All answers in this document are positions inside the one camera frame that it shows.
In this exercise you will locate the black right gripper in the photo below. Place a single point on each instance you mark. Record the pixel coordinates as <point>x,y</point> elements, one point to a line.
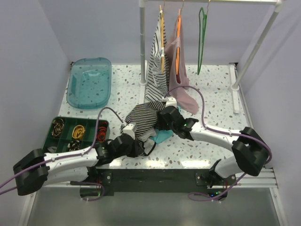
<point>161,123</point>

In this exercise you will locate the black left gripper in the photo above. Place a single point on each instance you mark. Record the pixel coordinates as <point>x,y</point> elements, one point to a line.
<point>137,149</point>

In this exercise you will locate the green hanger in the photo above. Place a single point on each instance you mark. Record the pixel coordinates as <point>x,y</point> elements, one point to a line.
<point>202,18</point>

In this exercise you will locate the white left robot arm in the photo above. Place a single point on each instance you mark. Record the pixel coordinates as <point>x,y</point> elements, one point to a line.
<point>38,169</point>

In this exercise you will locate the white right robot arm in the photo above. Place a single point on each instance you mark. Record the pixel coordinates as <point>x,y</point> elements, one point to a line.
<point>250,152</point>

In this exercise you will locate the teal tank top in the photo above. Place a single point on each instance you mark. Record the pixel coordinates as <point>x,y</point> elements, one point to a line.
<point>158,136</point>

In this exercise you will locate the pink tank top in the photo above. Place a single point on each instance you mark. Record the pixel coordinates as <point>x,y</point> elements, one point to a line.
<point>178,84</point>

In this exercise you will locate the orange hanger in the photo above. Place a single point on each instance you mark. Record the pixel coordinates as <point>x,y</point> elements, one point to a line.
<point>178,32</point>

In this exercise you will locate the yellow hanger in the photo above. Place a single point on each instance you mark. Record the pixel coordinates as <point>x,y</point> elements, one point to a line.
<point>162,57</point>

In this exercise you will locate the dark green organizer tray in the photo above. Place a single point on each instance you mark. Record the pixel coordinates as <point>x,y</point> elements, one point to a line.
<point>71,134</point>

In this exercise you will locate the teal transparent plastic bin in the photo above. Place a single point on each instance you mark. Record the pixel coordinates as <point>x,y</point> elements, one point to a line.
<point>89,85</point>

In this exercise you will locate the white clothes rack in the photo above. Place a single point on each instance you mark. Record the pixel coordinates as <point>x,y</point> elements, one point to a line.
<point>235,77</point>

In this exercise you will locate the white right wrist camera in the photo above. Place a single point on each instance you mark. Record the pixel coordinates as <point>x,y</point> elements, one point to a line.
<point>169,101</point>

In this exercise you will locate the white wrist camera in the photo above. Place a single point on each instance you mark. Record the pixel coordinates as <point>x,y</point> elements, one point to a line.
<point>169,101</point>
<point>129,129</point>

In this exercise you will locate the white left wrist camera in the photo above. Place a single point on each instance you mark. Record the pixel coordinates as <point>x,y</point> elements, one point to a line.
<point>129,129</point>

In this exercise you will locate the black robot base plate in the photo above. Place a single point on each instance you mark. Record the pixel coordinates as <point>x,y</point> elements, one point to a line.
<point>152,181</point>

